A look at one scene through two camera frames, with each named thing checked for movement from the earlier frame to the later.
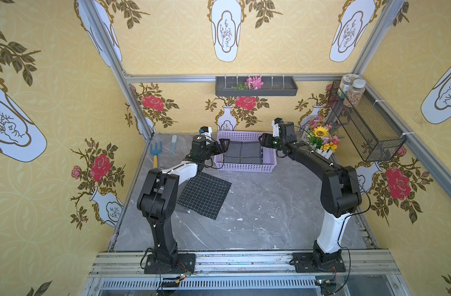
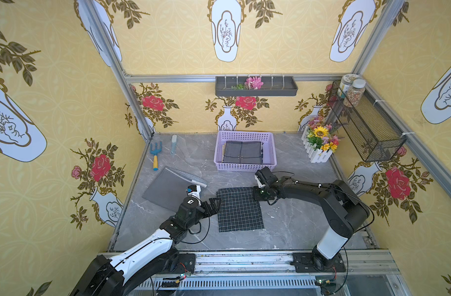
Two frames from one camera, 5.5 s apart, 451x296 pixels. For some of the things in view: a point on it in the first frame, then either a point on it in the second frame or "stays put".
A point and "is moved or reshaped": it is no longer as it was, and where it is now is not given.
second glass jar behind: [345, 81] stays put
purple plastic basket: [246, 153] stays put
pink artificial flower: [254, 82] stays put
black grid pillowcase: [205, 194] is moved or reshaped
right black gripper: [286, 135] -> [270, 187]
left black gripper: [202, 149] -> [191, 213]
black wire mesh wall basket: [373, 129] stays put
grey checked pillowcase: [244, 152] stays put
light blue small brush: [174, 143] stays put
